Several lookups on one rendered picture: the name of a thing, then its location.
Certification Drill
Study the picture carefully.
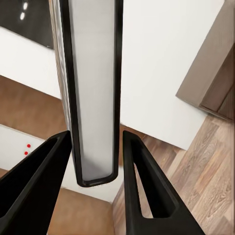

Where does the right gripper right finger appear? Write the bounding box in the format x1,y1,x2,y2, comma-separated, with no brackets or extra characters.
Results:
122,130,206,235

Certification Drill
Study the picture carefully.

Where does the hardback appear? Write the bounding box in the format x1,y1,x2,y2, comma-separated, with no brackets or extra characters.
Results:
48,0,124,188

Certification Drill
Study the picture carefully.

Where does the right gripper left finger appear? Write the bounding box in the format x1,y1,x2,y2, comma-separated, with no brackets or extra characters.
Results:
0,130,72,235

